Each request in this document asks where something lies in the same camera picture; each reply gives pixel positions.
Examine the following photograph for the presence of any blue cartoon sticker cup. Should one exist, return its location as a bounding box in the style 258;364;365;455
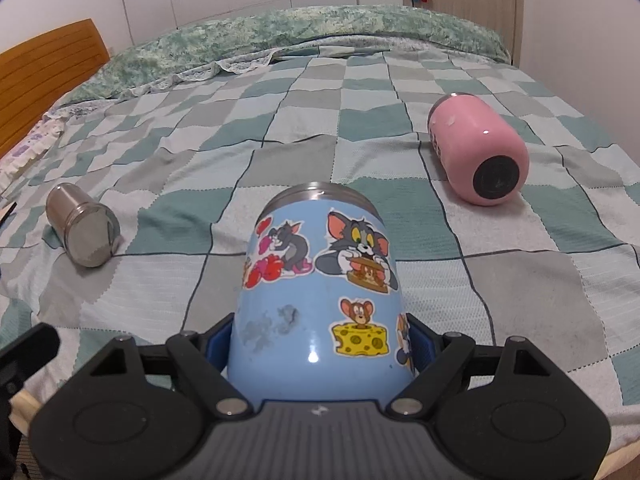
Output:
227;182;413;408

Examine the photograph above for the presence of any stainless steel cup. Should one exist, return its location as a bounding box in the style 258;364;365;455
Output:
46;183;120;269

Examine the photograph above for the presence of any pink cup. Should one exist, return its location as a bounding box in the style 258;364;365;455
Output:
427;93;529;207

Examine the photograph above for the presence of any pink book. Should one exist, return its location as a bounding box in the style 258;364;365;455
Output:
0;202;16;226

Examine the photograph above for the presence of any checkered green bed sheet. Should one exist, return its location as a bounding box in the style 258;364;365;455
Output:
0;49;640;453

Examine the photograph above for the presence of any floral ruffled pillow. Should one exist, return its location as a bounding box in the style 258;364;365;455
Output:
0;115;66;192

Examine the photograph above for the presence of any orange wooden headboard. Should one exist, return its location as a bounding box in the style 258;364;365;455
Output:
0;18;110;155

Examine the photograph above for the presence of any green floral quilt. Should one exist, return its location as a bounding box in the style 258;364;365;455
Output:
58;4;511;106

